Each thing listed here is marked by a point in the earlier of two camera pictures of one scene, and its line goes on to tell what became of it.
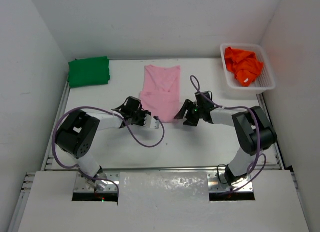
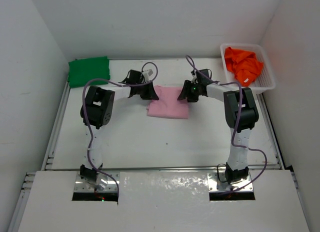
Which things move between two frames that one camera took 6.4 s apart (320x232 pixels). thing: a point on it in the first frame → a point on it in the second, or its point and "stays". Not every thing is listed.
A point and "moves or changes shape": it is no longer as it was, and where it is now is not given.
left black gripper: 143,114 → 150,94
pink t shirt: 160,93 moves or changes shape
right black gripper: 190,120 → 186,93
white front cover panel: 164,201 stays
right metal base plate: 214,184 stays
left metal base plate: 82,185 stays
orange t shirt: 244,64 stays
